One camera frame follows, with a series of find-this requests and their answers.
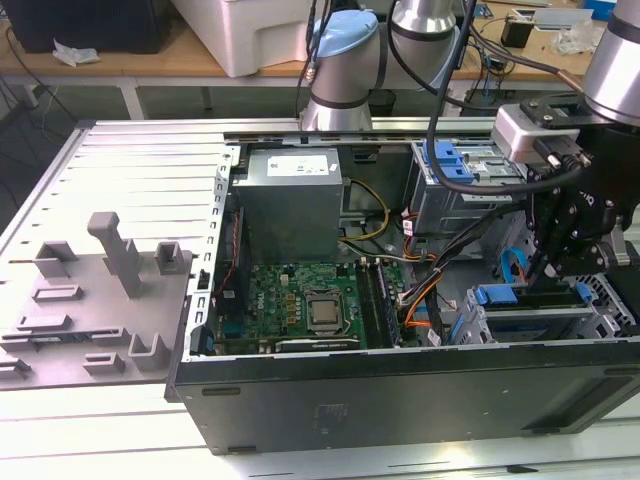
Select orange data wire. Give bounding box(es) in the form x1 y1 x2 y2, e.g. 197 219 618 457
402 294 436 330

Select clear plastic bag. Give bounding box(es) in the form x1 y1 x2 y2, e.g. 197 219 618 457
552 24 604 56

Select large black equipment case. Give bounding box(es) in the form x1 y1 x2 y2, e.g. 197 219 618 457
7 0 171 55

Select blue cardboard box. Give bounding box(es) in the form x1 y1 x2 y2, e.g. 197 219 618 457
583 0 612 24

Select blue network cable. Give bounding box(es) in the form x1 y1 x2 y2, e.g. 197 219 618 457
479 44 497 117

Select crumpled white paper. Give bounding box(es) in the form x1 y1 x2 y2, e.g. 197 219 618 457
52 40 101 69

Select silver CPU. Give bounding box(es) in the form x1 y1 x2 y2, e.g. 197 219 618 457
310 299 342 324

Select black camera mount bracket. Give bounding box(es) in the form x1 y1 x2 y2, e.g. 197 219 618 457
519 93 601 126

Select yellow and black wires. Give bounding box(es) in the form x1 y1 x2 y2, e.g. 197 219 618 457
339 179 391 246

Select metal disk bay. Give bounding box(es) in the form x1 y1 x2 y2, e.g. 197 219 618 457
464 282 626 346

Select black camera cable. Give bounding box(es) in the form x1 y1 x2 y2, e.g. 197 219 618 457
427 0 594 194

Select black trash bin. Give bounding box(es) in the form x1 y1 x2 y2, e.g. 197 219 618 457
369 88 397 119

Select green motherboard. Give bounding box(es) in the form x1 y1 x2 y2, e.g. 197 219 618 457
214 259 424 354

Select small black box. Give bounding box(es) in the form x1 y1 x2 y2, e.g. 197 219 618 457
501 14 532 50

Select black case fan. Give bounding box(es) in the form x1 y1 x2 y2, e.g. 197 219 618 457
217 204 251 321

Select black wire bundle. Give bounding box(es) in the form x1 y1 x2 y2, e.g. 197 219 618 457
397 197 544 311

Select grey plastic parts rack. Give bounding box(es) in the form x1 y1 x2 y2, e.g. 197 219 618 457
0 211 196 389

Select white foam box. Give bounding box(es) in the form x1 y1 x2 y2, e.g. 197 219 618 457
172 0 321 79

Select black cable with silver plug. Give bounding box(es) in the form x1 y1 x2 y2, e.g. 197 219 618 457
297 0 324 117

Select black RAM slot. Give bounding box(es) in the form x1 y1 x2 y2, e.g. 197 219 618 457
355 259 389 349

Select CPU socket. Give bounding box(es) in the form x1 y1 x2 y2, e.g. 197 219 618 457
303 292 349 334

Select black graphics card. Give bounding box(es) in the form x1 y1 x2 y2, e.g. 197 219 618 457
273 338 361 354

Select wooden desk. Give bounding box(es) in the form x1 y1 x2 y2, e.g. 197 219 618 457
0 0 640 121

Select blue data wire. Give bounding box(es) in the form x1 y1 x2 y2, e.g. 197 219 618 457
498 246 531 289

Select black open PC case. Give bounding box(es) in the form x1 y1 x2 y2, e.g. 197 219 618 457
164 130 640 456

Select RAM stick with chips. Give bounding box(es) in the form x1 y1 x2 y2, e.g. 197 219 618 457
374 259 402 346

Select grey metal drive cage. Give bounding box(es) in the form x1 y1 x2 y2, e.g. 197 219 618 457
407 139 544 239

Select blue plastic drive latch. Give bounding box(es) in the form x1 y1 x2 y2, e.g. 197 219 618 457
422 141 474 184

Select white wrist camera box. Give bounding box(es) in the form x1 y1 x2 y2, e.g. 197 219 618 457
491 104 581 164

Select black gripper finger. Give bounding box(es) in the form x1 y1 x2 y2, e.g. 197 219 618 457
524 163 557 295
538 218 629 297

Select RAM stick with white label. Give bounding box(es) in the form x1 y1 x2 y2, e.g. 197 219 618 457
29 333 89 344

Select hard disk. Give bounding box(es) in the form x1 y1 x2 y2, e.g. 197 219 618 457
472 281 600 344

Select grey power supply unit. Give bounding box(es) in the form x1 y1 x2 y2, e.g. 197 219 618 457
230 147 346 264

